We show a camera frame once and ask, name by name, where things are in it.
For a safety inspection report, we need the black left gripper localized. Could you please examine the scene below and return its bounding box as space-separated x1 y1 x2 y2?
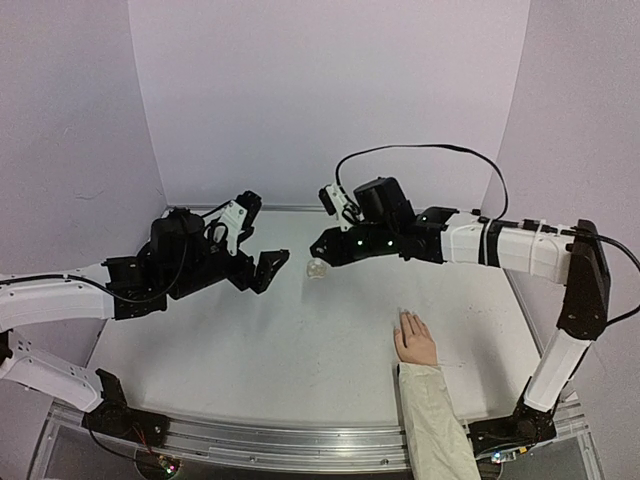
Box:
170 228 291 302

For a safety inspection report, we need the clear nail polish bottle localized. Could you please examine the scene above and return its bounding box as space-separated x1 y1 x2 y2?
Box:
306 258 329 280

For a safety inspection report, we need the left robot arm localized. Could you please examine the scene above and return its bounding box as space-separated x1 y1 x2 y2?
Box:
1 202 290 437

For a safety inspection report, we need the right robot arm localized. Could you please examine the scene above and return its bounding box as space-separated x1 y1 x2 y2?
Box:
310 177 610 412

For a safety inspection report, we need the beige sleeved forearm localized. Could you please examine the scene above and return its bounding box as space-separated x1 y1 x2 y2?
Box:
398 362 480 479

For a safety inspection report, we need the mannequin hand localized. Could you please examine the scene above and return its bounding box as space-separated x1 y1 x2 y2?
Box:
394 310 438 367

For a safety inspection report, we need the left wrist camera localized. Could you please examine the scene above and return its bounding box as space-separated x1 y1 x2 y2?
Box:
204 190 262 257

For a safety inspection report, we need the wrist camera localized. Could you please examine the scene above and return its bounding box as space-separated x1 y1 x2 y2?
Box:
319 183 364 232
204 190 262 257

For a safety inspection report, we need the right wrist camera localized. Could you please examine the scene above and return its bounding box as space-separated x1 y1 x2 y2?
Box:
319 183 364 232

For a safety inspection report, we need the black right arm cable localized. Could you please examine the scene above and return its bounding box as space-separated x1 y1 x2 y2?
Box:
334 143 640 326

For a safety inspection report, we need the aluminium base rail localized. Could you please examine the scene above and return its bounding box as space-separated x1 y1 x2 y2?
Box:
28 401 604 479

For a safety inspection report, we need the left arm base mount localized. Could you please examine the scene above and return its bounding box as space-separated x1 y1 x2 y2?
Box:
82 369 170 447

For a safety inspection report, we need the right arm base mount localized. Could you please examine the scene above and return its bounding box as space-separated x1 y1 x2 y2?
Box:
467 395 558 457

